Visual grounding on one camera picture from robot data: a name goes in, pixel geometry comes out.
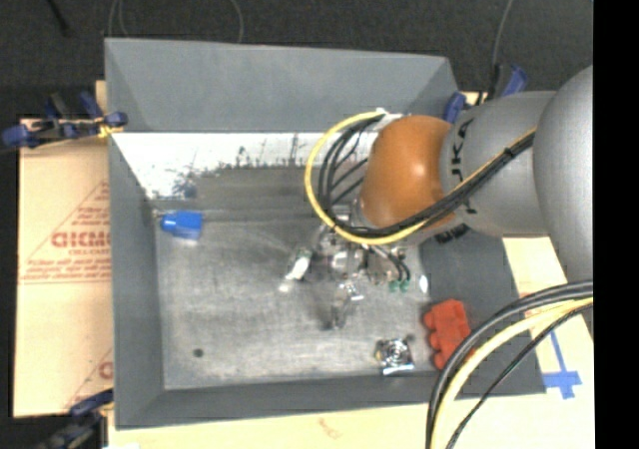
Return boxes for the shiny square metal piece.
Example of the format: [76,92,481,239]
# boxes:
[373,336,416,377]

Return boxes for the grey metal bin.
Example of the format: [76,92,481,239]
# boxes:
[103,37,546,428]

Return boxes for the brown cardboard board red print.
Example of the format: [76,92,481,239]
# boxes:
[11,117,115,419]

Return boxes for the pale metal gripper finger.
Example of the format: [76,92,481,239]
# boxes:
[278,246,315,295]
[322,281,365,332]

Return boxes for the red-orange toy brick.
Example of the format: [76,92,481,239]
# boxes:
[422,298,473,371]

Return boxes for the black cylinder on white bracket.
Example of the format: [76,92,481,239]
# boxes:
[432,224,471,244]

